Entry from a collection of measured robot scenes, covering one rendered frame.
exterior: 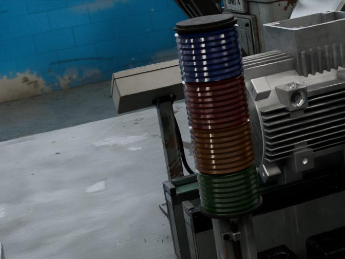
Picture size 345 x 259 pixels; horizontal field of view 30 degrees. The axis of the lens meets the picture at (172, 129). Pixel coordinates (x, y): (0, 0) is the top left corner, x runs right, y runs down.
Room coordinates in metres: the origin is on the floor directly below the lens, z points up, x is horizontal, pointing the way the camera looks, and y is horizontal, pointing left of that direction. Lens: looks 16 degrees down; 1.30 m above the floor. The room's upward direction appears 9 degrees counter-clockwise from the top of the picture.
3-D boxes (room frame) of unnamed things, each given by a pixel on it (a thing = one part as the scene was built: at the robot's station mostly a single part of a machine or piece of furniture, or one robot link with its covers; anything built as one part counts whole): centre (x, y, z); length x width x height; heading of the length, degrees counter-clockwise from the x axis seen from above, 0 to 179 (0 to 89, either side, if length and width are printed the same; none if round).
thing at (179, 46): (0.60, -0.05, 1.19); 0.06 x 0.06 x 0.04
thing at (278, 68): (0.95, -0.20, 1.01); 0.20 x 0.19 x 0.19; 106
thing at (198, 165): (0.60, -0.05, 1.10); 0.06 x 0.06 x 0.04
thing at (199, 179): (0.60, -0.05, 1.05); 0.06 x 0.06 x 0.04
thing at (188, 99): (0.60, -0.05, 1.14); 0.06 x 0.06 x 0.04
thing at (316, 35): (0.96, -0.23, 1.11); 0.12 x 0.11 x 0.07; 106
